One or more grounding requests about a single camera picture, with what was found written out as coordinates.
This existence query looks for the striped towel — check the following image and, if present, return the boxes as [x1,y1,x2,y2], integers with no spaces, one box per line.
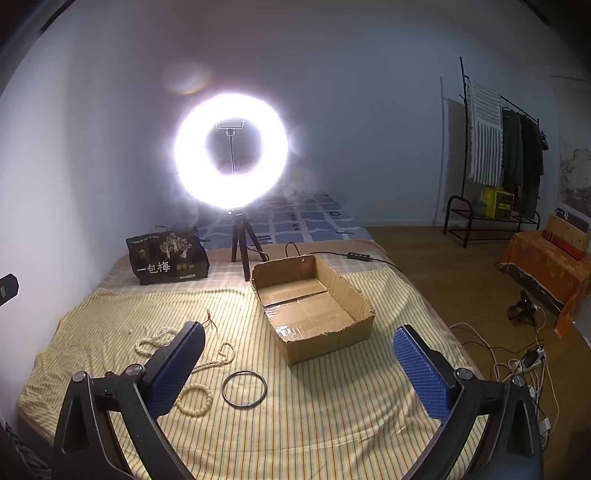
[465,78,504,184]

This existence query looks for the black clamp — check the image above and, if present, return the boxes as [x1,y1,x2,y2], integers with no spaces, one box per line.
[508,291,539,324]

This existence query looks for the black bangle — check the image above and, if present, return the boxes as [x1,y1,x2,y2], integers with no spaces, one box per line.
[222,369,267,409]

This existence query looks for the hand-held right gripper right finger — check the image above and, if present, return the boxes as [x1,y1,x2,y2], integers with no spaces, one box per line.
[392,324,544,480]

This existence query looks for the yellow crate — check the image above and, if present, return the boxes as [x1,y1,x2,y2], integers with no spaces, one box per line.
[482,187,515,219]

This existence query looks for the tan bed sheet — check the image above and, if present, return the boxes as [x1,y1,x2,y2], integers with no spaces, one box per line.
[99,237,407,296]

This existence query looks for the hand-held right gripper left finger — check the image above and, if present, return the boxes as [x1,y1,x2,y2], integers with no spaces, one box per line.
[52,320,207,480]

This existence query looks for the yellow striped sheet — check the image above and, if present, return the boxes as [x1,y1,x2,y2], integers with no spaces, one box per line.
[18,265,490,480]

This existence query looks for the white ring light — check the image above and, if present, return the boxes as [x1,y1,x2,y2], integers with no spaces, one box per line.
[173,90,291,213]

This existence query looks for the white bead necklace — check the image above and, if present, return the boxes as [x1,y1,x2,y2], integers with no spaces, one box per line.
[135,327,237,374]

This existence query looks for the wall poster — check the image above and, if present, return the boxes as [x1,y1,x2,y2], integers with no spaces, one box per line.
[551,74,591,217]

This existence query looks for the black printed bag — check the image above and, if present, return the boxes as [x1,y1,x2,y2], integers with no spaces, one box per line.
[126,225,211,286]

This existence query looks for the black clothes rack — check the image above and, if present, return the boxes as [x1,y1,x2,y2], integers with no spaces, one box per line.
[443,56,550,247]

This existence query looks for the dark hanging clothes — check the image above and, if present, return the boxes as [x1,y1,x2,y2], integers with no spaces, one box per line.
[501,108,550,213]

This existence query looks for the black tripod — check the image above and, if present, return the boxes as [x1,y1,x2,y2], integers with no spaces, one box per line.
[226,210,267,282]

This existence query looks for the orange covered table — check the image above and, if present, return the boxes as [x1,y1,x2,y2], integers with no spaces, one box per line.
[499,231,591,335]

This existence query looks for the white bead bracelet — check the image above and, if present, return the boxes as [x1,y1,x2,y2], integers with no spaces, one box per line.
[177,385,213,417]

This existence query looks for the cardboard box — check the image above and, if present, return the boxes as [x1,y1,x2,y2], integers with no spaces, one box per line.
[250,255,376,367]

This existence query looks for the blue patterned blanket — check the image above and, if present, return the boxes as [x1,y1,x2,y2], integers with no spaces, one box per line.
[198,191,375,245]

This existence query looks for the black cable with inline switch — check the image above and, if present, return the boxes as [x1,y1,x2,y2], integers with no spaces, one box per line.
[285,242,407,273]

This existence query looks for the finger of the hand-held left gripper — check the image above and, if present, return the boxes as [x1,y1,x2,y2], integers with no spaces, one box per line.
[0,273,19,306]

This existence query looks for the white power strip with cables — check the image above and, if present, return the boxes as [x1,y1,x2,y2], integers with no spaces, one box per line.
[450,323,555,435]

